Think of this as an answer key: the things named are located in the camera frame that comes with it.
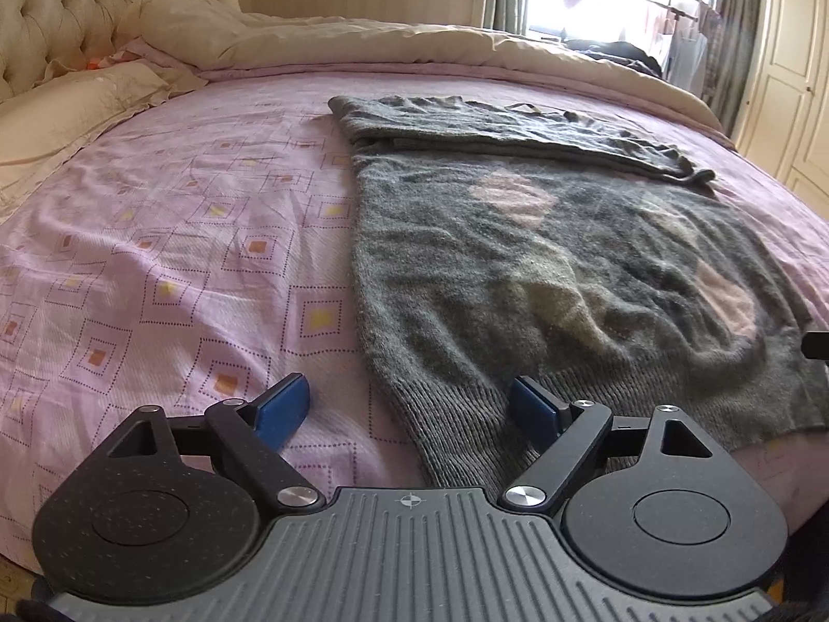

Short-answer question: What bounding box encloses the grey knitted sweater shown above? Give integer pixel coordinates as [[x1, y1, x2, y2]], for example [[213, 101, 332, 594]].
[[329, 95, 827, 491]]

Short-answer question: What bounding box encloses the dark clothes pile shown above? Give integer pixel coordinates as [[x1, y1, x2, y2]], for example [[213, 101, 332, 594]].
[[563, 39, 663, 80]]

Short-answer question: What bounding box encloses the clothes drying rack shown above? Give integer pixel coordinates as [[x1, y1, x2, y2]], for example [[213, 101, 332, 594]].
[[649, 0, 721, 98]]

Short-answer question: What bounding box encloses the cream pillow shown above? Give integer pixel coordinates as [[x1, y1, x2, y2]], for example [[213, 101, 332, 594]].
[[0, 61, 207, 219]]

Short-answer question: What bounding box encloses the cream wardrobe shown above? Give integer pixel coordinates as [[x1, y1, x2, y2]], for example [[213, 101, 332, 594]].
[[735, 0, 827, 218]]

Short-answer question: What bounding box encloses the cream rolled duvet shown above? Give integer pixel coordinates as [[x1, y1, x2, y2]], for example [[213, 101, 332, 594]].
[[115, 0, 722, 132]]

